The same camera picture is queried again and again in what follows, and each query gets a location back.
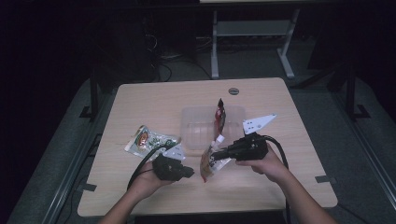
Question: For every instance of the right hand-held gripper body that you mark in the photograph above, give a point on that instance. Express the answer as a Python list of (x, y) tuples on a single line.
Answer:
[(250, 147)]

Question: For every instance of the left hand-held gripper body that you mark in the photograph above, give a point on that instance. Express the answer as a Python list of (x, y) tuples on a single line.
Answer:
[(168, 166)]

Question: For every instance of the white spout pouch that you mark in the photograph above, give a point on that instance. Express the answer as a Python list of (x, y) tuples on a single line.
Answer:
[(209, 165)]

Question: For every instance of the black and red sauce packet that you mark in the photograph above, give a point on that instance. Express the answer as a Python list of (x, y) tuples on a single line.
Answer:
[(220, 118)]

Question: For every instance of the clear plastic container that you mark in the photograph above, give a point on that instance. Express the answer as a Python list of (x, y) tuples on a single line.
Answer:
[(199, 127)]

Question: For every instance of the person's right hand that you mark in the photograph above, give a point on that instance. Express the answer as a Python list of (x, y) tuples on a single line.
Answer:
[(271, 166)]

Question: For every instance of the person's left hand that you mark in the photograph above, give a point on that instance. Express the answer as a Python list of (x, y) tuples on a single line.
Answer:
[(144, 183)]

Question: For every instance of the green and white food packet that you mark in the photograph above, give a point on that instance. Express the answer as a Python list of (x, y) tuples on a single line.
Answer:
[(146, 143)]

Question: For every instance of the dark floor tape strip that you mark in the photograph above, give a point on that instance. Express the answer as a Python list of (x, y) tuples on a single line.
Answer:
[(86, 187), (325, 179)]

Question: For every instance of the black metal stand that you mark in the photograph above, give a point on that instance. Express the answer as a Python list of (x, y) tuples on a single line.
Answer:
[(351, 93), (93, 99)]

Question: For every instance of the white metal desk frame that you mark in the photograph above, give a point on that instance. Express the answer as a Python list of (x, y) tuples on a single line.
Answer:
[(249, 28)]

